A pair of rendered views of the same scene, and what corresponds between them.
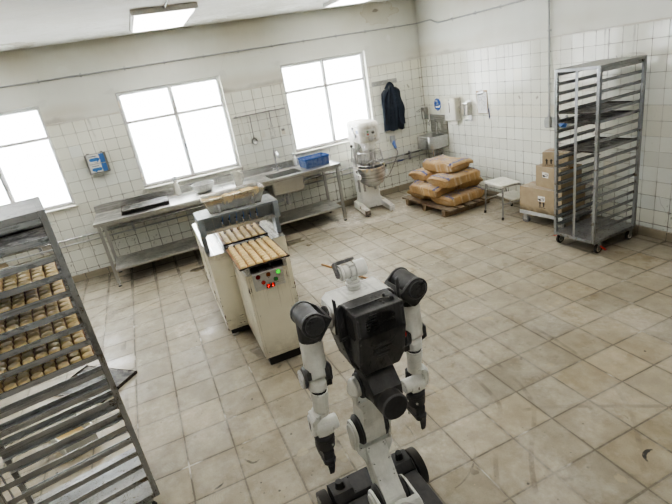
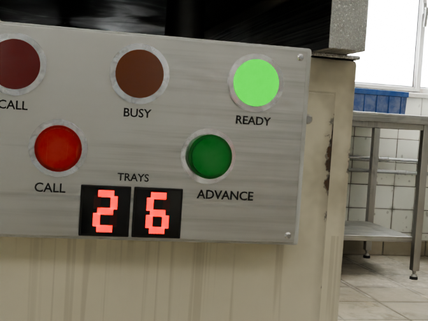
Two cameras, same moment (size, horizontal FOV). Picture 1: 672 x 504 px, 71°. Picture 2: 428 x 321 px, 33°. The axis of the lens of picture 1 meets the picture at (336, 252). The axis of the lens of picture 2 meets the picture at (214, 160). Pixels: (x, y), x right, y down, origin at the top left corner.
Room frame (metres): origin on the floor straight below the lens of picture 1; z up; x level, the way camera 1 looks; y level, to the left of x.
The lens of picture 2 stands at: (2.85, 0.43, 0.78)
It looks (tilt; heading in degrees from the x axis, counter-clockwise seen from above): 3 degrees down; 7
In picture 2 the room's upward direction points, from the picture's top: 4 degrees clockwise
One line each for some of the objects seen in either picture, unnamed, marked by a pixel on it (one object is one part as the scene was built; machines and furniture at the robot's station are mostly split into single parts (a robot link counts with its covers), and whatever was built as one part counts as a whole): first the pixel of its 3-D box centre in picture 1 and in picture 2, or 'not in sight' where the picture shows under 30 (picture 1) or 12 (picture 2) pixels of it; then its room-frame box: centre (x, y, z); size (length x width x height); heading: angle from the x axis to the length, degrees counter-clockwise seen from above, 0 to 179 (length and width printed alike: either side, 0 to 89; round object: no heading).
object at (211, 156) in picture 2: not in sight; (208, 156); (3.34, 0.49, 0.76); 0.03 x 0.02 x 0.03; 109
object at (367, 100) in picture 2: (313, 160); (363, 102); (7.11, 0.09, 0.95); 0.40 x 0.30 x 0.14; 113
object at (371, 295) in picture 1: (365, 323); not in sight; (1.62, -0.07, 1.23); 0.34 x 0.30 x 0.36; 110
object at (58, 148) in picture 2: not in sight; (58, 148); (3.31, 0.59, 0.76); 0.03 x 0.02 x 0.03; 109
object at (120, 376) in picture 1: (94, 382); not in sight; (3.53, 2.26, 0.01); 0.60 x 0.40 x 0.03; 66
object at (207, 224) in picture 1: (239, 223); not in sight; (4.16, 0.83, 1.01); 0.72 x 0.33 x 0.34; 109
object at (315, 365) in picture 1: (313, 361); not in sight; (1.59, 0.16, 1.12); 0.13 x 0.12 x 0.22; 107
